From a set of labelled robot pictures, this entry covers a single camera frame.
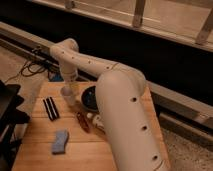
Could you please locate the pale yellow gripper tip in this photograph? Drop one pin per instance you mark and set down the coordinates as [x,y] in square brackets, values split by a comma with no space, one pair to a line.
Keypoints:
[74,86]

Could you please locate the white ceramic cup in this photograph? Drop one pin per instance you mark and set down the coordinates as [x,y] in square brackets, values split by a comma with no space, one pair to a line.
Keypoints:
[68,95]

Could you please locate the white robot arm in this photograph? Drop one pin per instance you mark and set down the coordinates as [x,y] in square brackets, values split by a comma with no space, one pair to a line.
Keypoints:
[118,93]

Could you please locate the dark ceramic bowl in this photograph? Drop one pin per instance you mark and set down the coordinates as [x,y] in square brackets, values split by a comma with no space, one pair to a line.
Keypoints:
[88,99]

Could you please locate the blue object on floor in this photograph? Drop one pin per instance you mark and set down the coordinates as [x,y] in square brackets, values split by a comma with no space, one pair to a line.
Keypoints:
[56,78]

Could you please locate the black white striped eraser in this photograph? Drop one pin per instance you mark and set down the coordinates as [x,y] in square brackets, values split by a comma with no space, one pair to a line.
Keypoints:
[51,108]

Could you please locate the white tube with cap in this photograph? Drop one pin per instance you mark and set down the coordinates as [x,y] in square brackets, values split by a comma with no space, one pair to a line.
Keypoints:
[95,119]

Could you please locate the blue sponge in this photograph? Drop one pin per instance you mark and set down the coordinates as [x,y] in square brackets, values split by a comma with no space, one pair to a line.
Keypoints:
[59,144]

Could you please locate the black chair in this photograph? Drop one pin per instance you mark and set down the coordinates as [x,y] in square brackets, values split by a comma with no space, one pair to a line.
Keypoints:
[10,116]

